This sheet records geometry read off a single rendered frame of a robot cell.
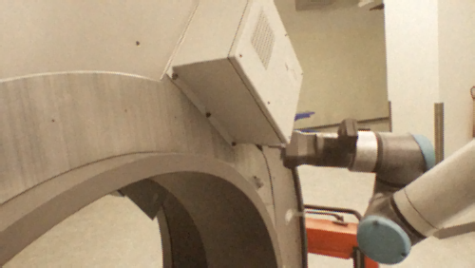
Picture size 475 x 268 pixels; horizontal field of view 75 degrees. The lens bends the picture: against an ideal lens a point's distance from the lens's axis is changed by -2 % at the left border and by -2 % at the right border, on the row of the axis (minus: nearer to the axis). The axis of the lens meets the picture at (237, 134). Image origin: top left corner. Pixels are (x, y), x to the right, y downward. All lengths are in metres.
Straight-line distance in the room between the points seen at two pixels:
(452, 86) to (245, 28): 2.99
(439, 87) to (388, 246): 2.74
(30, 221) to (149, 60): 0.27
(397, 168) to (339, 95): 9.83
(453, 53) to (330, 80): 7.24
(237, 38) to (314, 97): 9.71
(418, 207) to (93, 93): 0.52
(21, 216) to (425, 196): 0.55
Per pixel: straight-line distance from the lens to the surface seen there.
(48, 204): 0.33
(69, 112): 0.39
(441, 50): 3.29
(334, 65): 10.46
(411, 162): 0.72
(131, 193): 0.87
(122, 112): 0.44
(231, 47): 0.46
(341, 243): 1.51
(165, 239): 1.17
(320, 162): 0.68
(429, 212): 0.60
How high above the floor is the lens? 1.64
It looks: 9 degrees down
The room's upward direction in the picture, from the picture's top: 6 degrees counter-clockwise
